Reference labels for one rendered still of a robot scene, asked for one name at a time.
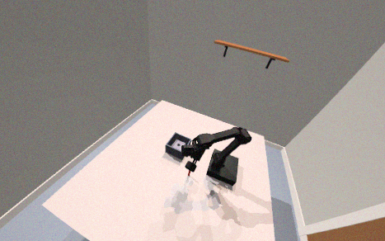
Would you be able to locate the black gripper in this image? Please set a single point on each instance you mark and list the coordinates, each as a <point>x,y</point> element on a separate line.
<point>192,165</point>

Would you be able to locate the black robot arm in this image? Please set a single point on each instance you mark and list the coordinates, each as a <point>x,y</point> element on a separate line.
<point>206,140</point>

